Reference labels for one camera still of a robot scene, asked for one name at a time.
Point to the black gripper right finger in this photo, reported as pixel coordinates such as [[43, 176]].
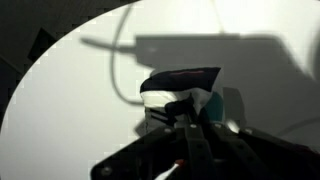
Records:
[[260, 156]]

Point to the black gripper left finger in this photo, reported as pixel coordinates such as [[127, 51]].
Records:
[[196, 150]]

